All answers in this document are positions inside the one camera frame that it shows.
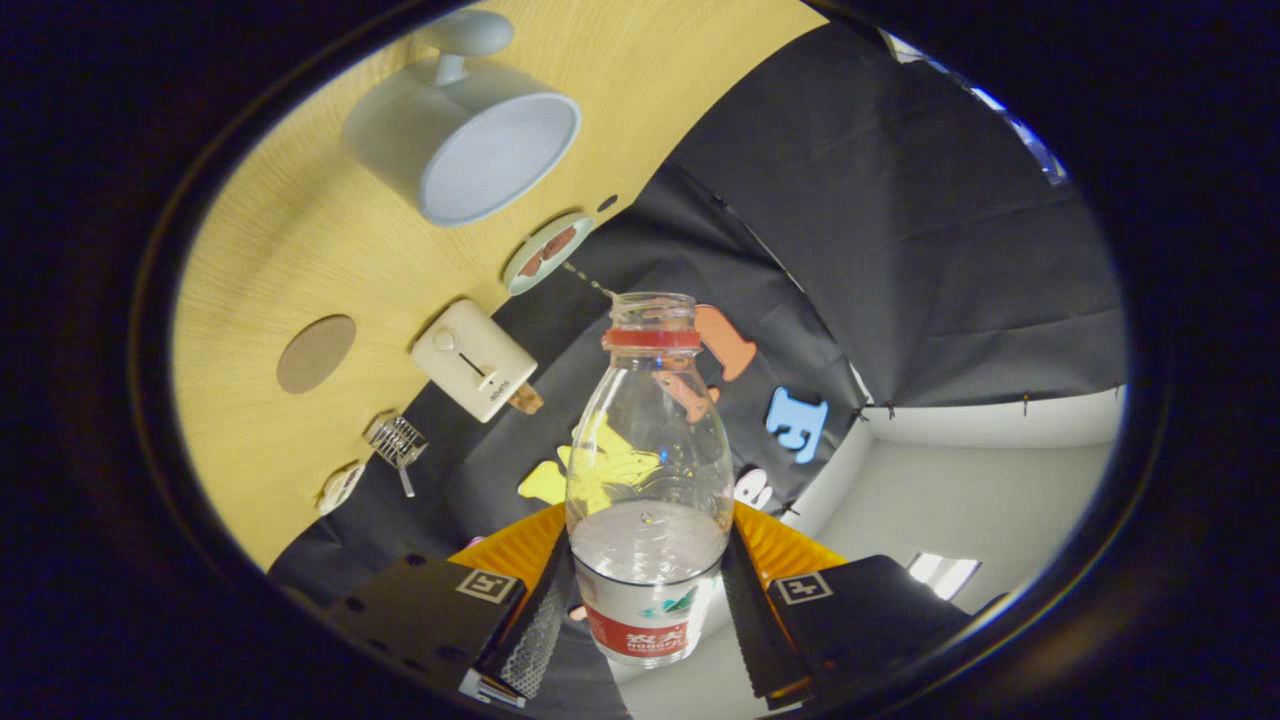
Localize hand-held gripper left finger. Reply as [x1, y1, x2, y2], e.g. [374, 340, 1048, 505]
[325, 503, 578, 709]

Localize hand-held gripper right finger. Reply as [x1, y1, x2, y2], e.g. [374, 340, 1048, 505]
[722, 500, 976, 711]

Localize clear plastic juice bottle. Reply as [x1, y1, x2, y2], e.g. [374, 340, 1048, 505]
[565, 292, 737, 668]

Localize round brown coaster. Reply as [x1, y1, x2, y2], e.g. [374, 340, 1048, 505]
[276, 314, 358, 395]

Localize white cup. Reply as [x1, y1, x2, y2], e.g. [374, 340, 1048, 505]
[342, 10, 583, 228]

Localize long ceiling light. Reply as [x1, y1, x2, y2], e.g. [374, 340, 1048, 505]
[907, 552, 982, 601]

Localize white divided dish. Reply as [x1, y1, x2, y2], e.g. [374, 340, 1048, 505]
[318, 460, 366, 517]

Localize white toaster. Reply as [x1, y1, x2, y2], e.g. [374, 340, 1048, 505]
[411, 299, 539, 424]

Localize pale green plate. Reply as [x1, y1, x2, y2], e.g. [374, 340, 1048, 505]
[502, 212, 595, 297]

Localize wooden table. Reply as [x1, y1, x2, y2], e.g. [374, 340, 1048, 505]
[172, 0, 831, 571]

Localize metal wire basket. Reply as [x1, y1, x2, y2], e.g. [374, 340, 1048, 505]
[365, 415, 429, 471]

